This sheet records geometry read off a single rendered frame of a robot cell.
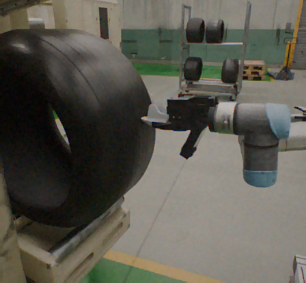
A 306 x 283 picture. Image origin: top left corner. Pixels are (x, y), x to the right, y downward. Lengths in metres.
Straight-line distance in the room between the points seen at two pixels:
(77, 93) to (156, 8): 11.81
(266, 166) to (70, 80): 0.48
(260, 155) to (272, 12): 11.19
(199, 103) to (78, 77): 0.29
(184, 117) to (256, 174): 0.21
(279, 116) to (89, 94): 0.41
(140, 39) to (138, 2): 1.47
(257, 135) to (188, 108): 0.17
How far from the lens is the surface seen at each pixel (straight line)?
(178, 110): 0.68
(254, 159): 0.66
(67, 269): 0.90
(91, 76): 0.68
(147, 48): 12.47
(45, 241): 1.09
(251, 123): 0.63
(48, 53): 0.71
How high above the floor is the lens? 1.50
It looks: 20 degrees down
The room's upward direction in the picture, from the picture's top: straight up
